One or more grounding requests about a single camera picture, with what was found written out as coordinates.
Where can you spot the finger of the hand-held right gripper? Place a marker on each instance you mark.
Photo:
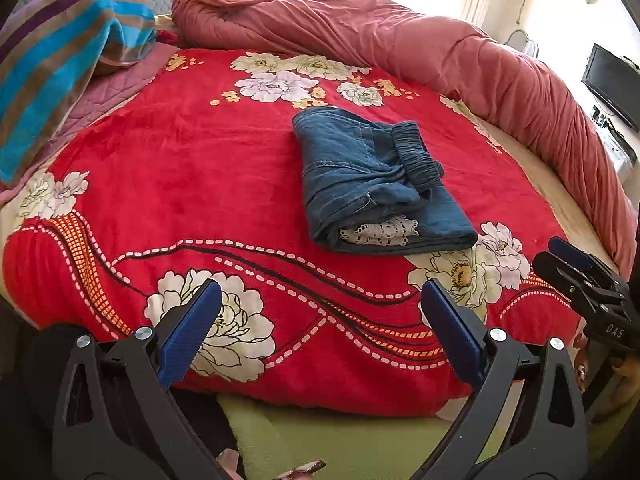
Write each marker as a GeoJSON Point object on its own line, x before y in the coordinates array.
{"type": "Point", "coordinates": [570, 251]}
{"type": "Point", "coordinates": [570, 277]}

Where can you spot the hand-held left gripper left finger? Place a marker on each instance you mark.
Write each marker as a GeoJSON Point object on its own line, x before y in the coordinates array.
{"type": "Point", "coordinates": [192, 330]}

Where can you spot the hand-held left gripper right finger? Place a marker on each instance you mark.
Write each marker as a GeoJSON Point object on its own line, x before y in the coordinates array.
{"type": "Point", "coordinates": [452, 330]}

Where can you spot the blue pants with lace hem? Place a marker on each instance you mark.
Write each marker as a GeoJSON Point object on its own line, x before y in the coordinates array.
{"type": "Point", "coordinates": [350, 160]}

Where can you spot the person's right hand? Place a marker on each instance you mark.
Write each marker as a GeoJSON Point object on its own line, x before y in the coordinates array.
{"type": "Point", "coordinates": [581, 370]}

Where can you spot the beige bed sheet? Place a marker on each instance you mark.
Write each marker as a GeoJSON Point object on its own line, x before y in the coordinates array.
{"type": "Point", "coordinates": [550, 185]}

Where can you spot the green sheet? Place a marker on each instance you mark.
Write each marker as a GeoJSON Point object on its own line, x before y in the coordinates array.
{"type": "Point", "coordinates": [350, 440]}

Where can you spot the red floral blanket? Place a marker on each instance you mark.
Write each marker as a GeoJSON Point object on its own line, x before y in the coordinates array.
{"type": "Point", "coordinates": [175, 160]}

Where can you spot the black monitor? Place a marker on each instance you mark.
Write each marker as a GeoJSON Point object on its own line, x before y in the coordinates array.
{"type": "Point", "coordinates": [612, 80]}

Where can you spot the pink quilted pad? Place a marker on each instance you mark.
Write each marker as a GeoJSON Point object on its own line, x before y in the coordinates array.
{"type": "Point", "coordinates": [120, 85]}

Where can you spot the red quilted comforter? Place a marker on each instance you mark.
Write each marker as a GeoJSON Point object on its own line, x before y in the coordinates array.
{"type": "Point", "coordinates": [400, 25]}

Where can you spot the striped towel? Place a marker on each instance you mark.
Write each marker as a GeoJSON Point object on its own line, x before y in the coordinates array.
{"type": "Point", "coordinates": [60, 60]}

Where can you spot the yellow cloth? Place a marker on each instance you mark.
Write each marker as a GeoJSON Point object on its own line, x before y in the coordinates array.
{"type": "Point", "coordinates": [165, 21]}

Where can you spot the metal chair frame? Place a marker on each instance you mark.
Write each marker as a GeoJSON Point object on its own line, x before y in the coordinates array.
{"type": "Point", "coordinates": [522, 40]}

